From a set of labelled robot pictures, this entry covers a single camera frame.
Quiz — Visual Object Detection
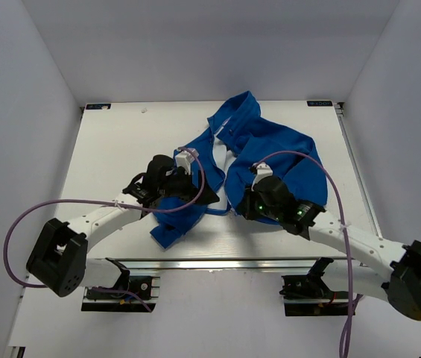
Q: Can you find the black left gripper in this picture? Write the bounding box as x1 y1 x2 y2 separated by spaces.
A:
158 166 219 206

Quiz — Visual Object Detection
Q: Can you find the blue zip jacket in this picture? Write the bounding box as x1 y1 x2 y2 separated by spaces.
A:
151 91 328 248

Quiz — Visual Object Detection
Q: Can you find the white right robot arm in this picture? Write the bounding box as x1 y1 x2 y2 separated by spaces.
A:
237 175 421 321

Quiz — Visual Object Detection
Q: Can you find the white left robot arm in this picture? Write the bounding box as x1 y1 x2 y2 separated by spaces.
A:
26 152 219 298

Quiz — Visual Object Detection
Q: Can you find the left corner label sticker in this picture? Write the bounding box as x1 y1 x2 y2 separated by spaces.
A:
85 103 111 110

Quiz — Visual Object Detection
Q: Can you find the corner label sticker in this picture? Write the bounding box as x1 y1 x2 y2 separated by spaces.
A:
85 103 111 110
306 100 333 107

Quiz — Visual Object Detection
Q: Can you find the right corner label sticker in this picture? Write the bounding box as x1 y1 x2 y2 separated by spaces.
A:
306 100 333 107

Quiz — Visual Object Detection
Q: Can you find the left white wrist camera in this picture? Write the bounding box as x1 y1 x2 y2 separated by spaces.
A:
174 148 198 175

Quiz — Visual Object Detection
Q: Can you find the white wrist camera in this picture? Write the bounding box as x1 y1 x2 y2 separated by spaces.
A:
250 162 273 186
174 148 198 175

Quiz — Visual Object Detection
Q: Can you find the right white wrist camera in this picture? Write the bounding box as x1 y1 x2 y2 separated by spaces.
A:
250 162 273 186

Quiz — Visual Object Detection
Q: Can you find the aluminium front rail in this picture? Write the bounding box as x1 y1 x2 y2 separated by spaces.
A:
105 257 360 271

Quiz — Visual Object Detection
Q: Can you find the aluminium rail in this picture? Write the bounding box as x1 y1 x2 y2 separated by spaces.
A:
105 257 360 271
334 102 382 235

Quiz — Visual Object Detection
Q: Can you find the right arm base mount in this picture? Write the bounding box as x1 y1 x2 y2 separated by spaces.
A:
279 275 349 317

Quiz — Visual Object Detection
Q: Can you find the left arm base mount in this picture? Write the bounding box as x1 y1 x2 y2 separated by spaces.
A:
81 274 160 313

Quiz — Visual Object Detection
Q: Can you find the aluminium right side rail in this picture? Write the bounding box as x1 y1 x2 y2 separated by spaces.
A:
334 102 382 235

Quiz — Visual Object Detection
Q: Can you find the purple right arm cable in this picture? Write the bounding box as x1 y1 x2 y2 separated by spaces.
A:
253 151 364 358

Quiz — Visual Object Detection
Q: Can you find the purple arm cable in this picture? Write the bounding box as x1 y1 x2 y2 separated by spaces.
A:
3 146 206 313
253 151 364 358

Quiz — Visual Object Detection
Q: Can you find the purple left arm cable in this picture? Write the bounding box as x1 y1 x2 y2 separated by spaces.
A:
3 146 206 313

